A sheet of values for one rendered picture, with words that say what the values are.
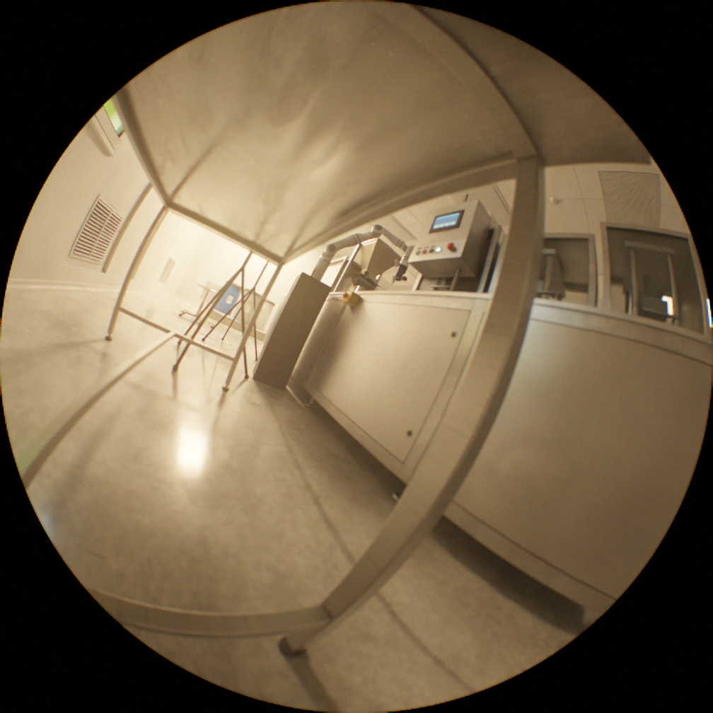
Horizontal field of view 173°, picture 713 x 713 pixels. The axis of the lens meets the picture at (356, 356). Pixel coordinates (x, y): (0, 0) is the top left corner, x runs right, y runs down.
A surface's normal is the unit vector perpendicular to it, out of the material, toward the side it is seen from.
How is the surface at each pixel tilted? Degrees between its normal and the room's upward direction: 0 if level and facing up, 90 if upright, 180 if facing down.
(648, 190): 180
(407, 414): 90
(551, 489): 90
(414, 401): 90
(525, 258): 90
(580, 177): 180
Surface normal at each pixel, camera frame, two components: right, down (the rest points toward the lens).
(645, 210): -0.42, 0.91
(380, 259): 0.26, 0.62
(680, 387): -0.75, -0.36
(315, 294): 0.40, 0.17
